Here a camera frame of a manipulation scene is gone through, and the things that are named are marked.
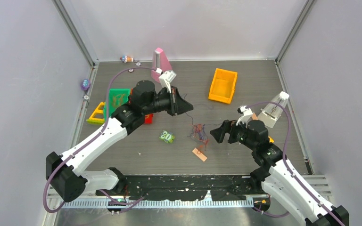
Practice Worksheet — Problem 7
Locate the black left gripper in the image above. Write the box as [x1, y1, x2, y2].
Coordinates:
[143, 86, 193, 116]

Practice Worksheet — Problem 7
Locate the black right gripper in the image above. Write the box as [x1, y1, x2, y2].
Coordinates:
[210, 117, 256, 151]

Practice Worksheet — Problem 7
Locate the brown orange cable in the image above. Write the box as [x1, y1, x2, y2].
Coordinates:
[112, 93, 127, 108]

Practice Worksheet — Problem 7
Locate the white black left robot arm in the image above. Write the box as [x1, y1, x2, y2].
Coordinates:
[46, 80, 194, 202]

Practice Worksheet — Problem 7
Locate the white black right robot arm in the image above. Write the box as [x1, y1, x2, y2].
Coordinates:
[210, 120, 350, 226]

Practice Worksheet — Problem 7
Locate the wooden block near front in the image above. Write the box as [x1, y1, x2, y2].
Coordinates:
[192, 148, 207, 162]

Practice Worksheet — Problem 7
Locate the green owl toy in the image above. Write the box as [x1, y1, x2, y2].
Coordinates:
[159, 130, 175, 143]

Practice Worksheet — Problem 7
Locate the red plastic bin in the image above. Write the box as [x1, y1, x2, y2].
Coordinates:
[144, 113, 153, 124]

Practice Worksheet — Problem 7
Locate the wooden block near metronome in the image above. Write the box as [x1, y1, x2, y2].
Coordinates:
[252, 113, 258, 120]

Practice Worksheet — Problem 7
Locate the orange plastic bin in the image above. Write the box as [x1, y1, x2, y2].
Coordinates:
[208, 68, 238, 104]

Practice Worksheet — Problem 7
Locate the pink metronome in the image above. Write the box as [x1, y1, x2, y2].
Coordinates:
[151, 48, 172, 83]

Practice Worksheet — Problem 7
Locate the white metronome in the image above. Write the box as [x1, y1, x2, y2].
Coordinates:
[257, 91, 289, 128]

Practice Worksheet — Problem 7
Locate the green plastic bin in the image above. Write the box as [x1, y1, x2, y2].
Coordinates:
[104, 89, 131, 120]

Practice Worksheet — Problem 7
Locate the small clown figurine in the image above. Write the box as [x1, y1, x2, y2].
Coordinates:
[119, 55, 134, 63]

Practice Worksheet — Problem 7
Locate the yellow triangle stand left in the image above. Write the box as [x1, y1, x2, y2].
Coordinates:
[86, 102, 105, 125]

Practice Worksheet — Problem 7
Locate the purple round toy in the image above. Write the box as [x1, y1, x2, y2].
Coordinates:
[81, 79, 91, 91]

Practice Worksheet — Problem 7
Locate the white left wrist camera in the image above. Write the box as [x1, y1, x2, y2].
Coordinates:
[156, 68, 177, 93]

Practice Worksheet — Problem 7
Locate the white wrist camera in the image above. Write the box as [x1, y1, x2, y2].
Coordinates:
[236, 105, 253, 126]
[156, 68, 177, 93]

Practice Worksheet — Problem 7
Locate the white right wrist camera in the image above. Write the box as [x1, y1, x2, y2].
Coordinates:
[236, 105, 253, 126]

